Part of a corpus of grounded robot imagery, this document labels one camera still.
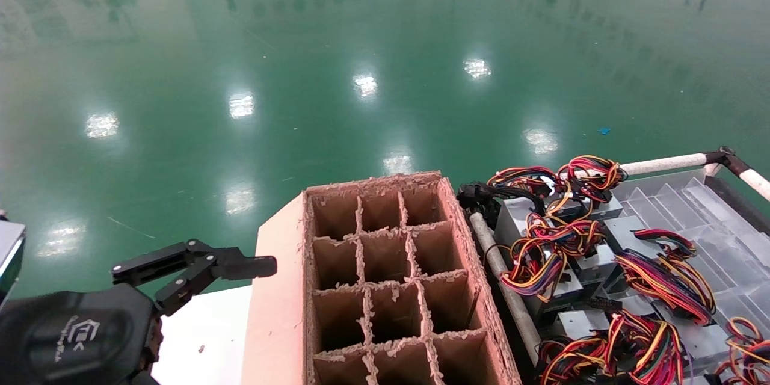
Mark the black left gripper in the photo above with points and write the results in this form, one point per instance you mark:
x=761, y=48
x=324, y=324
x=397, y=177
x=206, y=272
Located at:
x=72, y=337

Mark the brown cardboard divider box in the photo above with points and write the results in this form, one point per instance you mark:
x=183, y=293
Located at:
x=391, y=289

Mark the grey rack pipe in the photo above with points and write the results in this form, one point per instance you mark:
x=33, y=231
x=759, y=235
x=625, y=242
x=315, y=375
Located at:
x=511, y=295

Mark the white rack pipe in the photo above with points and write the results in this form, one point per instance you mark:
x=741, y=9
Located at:
x=662, y=164
x=759, y=182

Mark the clear plastic divider tray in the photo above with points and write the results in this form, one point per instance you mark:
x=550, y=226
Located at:
x=722, y=240

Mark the black pipe joint connector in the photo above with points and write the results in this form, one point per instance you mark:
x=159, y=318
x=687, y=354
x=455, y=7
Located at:
x=725, y=158

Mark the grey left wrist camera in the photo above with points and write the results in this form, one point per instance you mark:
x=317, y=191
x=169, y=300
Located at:
x=9, y=255

